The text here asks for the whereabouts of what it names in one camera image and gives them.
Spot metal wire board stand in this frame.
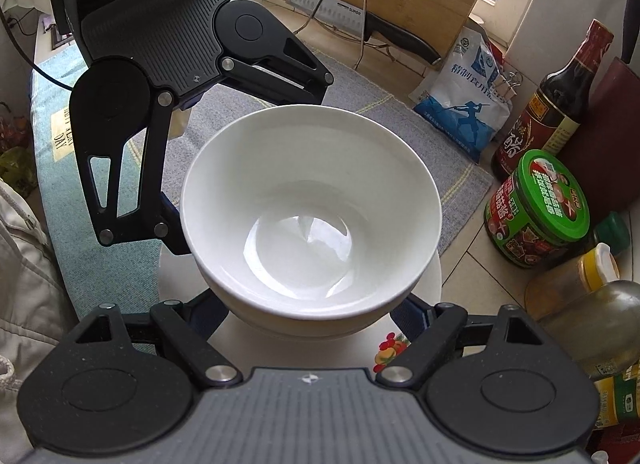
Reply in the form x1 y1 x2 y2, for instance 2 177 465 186
285 0 368 70

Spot clear bottle red cap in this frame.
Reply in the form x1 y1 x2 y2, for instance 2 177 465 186
538 281 640 380

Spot dark red knife block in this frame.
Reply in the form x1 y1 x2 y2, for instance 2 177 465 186
559 57 640 224

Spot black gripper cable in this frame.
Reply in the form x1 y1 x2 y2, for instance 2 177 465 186
0 7 76 92

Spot grey checked dish mat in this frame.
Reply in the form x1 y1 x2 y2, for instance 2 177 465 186
30 40 494 320

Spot black-handled kitchen knife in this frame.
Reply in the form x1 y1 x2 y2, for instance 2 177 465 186
285 0 442 66

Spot blue white salt bag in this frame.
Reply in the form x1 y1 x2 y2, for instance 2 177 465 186
413 27 512 163

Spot green lidded sauce jar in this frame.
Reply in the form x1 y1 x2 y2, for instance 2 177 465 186
484 150 590 269

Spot metal binder clips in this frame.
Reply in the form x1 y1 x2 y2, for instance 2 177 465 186
492 64 524 101

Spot white floral bowl front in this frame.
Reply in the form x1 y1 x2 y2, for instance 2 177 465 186
180 105 442 319

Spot yellow lid spice jar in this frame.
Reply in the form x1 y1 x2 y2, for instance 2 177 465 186
524 243 620 320

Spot yellow label oil bottle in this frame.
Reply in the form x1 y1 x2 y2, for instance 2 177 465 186
594 363 639 429

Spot white floral bowl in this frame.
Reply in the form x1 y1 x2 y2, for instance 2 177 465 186
180 105 442 319
231 308 398 339

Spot dark vinegar bottle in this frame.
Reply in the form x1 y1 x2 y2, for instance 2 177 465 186
491 20 614 181

